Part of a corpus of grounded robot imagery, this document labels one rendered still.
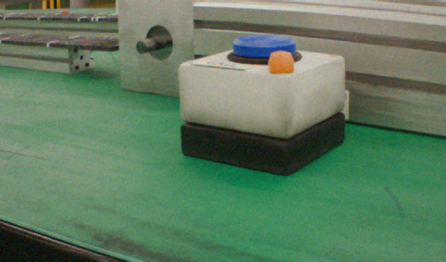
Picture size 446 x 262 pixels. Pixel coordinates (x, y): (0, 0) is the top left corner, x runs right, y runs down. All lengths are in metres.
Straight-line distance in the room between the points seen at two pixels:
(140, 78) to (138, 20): 0.05
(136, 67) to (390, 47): 0.25
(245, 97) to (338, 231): 0.11
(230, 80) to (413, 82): 0.15
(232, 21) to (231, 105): 0.15
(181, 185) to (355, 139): 0.14
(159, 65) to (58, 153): 0.17
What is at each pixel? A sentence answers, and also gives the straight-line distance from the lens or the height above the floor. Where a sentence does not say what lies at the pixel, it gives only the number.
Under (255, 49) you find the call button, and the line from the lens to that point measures 0.41.
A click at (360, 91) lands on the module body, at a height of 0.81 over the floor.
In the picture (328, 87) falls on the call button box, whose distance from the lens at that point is 0.42.
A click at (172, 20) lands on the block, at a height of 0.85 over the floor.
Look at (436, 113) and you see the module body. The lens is 0.47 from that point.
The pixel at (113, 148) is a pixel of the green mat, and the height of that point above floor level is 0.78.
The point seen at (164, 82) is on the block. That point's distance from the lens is 0.59.
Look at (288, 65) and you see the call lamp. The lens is 0.38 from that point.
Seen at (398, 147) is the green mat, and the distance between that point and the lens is 0.45.
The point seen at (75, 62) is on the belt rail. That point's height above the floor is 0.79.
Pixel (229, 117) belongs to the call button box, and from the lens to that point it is 0.40.
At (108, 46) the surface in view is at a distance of 0.68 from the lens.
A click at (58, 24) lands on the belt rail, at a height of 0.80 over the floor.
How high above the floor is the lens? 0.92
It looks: 16 degrees down
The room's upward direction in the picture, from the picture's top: 2 degrees counter-clockwise
